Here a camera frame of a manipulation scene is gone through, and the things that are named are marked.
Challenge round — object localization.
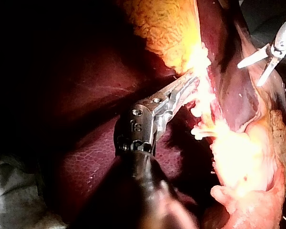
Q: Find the right arm instrument jaw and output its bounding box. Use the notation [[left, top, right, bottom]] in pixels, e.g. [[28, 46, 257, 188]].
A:
[[236, 46, 273, 70], [255, 55, 281, 87]]

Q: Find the left arm instrument jaw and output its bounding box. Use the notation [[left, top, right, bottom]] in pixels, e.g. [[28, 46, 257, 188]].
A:
[[168, 77, 201, 113], [162, 72, 197, 100]]

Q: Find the left arm instrument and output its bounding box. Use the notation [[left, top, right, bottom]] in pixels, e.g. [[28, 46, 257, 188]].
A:
[[112, 92, 174, 156]]

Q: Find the gallbladder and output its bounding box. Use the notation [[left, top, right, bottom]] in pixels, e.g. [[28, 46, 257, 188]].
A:
[[116, 0, 213, 75]]

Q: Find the white clip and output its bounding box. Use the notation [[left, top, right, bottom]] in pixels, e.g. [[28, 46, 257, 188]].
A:
[[191, 127, 217, 141]]

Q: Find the dark red liver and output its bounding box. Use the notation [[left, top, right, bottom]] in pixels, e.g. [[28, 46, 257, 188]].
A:
[[35, 0, 286, 198]]

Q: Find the pale fatty tissue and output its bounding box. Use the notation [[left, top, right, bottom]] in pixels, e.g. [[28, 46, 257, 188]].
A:
[[204, 90, 286, 229]]

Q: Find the white cloth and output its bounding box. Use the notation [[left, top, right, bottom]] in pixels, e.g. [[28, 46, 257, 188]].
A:
[[0, 154, 69, 229]]

